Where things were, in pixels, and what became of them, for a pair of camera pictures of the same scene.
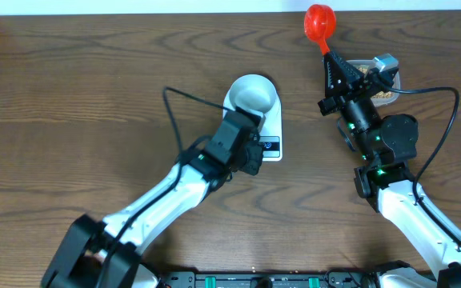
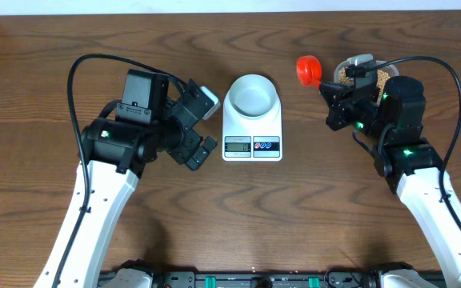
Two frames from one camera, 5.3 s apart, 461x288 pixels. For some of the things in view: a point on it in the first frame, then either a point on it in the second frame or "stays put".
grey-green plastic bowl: (253, 93) stays put
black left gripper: (254, 151) -> (181, 151)
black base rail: (265, 279) stays put
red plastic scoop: (319, 23) -> (309, 70)
